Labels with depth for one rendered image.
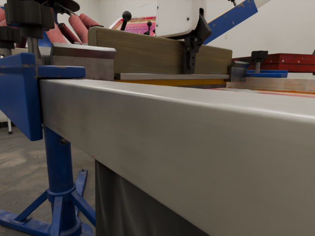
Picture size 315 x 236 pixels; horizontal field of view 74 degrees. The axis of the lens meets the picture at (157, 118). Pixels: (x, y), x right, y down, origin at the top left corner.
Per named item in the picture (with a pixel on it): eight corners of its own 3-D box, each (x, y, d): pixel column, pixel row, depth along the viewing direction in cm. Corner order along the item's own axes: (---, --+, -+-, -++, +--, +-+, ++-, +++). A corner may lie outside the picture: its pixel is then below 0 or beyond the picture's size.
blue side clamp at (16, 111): (89, 131, 20) (85, 55, 19) (30, 142, 17) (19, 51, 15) (22, 99, 42) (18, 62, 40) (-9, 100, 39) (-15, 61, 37)
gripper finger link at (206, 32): (185, 2, 40) (175, 31, 43) (215, 14, 36) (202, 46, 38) (189, 3, 41) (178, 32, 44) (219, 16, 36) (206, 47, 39)
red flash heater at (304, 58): (299, 75, 164) (302, 59, 161) (368, 76, 120) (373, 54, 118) (228, 73, 151) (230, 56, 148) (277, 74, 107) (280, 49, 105)
